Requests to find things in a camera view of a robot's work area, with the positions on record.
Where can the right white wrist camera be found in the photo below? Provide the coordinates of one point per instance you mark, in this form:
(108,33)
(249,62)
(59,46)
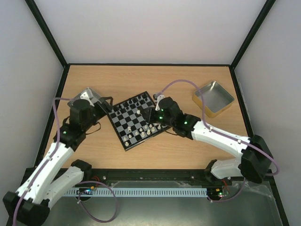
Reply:
(157,97)

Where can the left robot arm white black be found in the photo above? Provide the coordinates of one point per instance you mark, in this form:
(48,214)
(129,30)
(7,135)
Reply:
(32,201)

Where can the light blue slotted cable duct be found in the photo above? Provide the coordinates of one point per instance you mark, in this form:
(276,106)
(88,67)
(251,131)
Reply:
(138,192)

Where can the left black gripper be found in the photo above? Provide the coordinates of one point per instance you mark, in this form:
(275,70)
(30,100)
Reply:
(104,104)

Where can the silver embossed tin lid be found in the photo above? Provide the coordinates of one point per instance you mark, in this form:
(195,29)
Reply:
(92,94)

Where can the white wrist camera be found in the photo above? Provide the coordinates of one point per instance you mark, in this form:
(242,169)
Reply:
(85,96)
(157,97)

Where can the gold square tin box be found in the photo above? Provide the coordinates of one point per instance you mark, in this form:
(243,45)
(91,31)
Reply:
(217,99)

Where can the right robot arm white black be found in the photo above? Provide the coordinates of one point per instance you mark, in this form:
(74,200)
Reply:
(251,155)

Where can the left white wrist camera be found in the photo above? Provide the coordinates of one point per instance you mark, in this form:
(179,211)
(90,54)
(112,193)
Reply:
(85,96)

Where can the black aluminium frame rail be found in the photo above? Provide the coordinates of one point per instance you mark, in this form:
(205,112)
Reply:
(195,177)

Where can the black silver chess board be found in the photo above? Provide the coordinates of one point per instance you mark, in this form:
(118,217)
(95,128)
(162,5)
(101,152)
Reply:
(125,114)

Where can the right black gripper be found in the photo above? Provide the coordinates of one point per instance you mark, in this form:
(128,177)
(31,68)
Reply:
(153,114)

